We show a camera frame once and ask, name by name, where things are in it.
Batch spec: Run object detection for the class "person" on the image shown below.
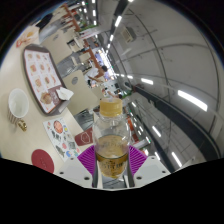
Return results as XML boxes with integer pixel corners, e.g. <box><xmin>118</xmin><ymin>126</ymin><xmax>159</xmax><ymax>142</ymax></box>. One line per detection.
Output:
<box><xmin>87</xmin><ymin>65</ymin><xmax>111</xmax><ymax>84</ymax></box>
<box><xmin>101</xmin><ymin>87</ymin><xmax>123</xmax><ymax>99</ymax></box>

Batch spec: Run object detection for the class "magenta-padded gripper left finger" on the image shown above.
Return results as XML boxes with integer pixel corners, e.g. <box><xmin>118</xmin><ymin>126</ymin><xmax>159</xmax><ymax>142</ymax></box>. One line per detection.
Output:
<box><xmin>54</xmin><ymin>145</ymin><xmax>100</xmax><ymax>189</ymax></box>

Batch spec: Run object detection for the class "ceiling air conditioner unit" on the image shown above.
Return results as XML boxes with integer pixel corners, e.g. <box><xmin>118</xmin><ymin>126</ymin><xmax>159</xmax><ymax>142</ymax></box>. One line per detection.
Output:
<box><xmin>119</xmin><ymin>26</ymin><xmax>138</xmax><ymax>44</ymax></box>

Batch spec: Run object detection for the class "brown fried food piece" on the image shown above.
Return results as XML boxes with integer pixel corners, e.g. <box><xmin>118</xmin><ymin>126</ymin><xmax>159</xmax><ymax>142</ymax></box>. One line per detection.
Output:
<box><xmin>39</xmin><ymin>92</ymin><xmax>54</xmax><ymax>105</ymax></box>

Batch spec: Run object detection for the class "printed paper tray liner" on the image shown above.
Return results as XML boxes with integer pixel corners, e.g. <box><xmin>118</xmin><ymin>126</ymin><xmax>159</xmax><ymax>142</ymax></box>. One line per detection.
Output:
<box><xmin>24</xmin><ymin>49</ymin><xmax>63</xmax><ymax>113</ymax></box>

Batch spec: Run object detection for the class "colourful sticker sheet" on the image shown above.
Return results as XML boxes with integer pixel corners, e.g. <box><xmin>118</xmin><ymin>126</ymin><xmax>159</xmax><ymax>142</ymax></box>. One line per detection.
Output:
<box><xmin>42</xmin><ymin>117</ymin><xmax>82</xmax><ymax>163</ymax></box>

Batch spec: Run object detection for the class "group of ceiling lights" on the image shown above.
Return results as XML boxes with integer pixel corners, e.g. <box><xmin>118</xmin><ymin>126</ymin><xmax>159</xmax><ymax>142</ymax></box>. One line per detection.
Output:
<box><xmin>79</xmin><ymin>0</ymin><xmax>209</xmax><ymax>168</ymax></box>

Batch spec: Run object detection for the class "clear bottle with yellow cap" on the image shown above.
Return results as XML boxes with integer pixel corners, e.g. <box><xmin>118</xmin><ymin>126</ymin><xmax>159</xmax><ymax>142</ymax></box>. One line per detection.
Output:
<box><xmin>91</xmin><ymin>97</ymin><xmax>132</xmax><ymax>179</ymax></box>

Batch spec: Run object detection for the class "crumpled food wrapper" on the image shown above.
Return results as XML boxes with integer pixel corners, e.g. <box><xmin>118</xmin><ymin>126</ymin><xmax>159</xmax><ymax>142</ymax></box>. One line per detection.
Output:
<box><xmin>14</xmin><ymin>26</ymin><xmax>40</xmax><ymax>49</ymax></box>

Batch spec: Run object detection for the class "group of beige chairs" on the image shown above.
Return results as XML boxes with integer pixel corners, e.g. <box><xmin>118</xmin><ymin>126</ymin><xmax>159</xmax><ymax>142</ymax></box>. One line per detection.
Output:
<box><xmin>39</xmin><ymin>6</ymin><xmax>111</xmax><ymax>134</ymax></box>

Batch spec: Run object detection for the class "white paper napkin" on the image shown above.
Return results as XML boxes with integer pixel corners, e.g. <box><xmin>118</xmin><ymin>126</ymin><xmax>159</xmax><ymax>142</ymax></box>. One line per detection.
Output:
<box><xmin>55</xmin><ymin>86</ymin><xmax>75</xmax><ymax>101</ymax></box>

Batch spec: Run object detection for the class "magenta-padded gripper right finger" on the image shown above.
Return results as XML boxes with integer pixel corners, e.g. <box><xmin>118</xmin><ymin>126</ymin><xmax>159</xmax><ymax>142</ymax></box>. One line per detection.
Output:
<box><xmin>125</xmin><ymin>145</ymin><xmax>173</xmax><ymax>188</ymax></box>

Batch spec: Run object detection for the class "white striped mug, gold handle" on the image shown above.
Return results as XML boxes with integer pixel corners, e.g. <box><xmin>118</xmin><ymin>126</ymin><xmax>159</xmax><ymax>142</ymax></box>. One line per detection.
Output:
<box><xmin>7</xmin><ymin>88</ymin><xmax>30</xmax><ymax>132</ymax></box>

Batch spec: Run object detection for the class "black backpack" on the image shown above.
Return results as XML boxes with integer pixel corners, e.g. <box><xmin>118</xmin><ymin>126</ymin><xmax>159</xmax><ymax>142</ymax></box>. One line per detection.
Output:
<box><xmin>34</xmin><ymin>13</ymin><xmax>54</xmax><ymax>31</ymax></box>

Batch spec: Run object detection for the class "flat round red coaster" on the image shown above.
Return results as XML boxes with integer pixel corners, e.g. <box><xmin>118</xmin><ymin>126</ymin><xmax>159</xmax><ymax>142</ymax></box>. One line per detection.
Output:
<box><xmin>31</xmin><ymin>148</ymin><xmax>55</xmax><ymax>174</ymax></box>

